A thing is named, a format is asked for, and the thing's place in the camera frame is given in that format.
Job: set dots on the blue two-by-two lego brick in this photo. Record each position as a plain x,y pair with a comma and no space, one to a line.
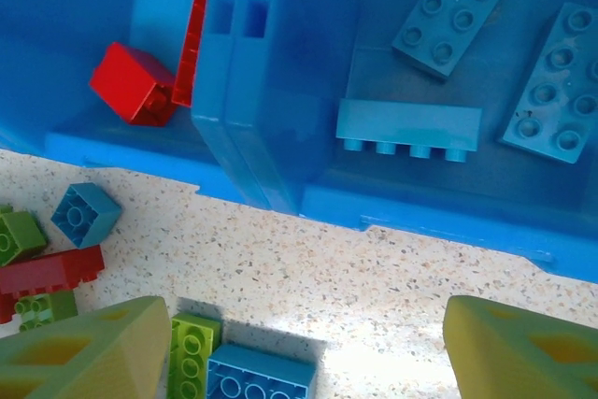
100,217

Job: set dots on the blue two-by-four lego brick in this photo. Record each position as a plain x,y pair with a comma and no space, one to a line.
261,361
406,123

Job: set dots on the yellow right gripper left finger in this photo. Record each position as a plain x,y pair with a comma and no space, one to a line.
93,361

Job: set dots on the lime green two-by-four brick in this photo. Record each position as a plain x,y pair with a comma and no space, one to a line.
205,338

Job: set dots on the blue two-by-four lego plate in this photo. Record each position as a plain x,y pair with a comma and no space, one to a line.
556,90
448,11

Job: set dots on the red two-by-four lego brick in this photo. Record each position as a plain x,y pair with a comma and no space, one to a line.
42,273
189,62

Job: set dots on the green two-by-two lego brick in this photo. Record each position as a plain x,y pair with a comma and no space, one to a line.
61,305

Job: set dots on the red two-by-two lego brick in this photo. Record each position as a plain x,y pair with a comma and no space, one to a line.
126,81

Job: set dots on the blue plastic storage bin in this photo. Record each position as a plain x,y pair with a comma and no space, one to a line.
61,6
317,20

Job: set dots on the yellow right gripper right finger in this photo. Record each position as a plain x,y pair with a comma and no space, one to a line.
514,361

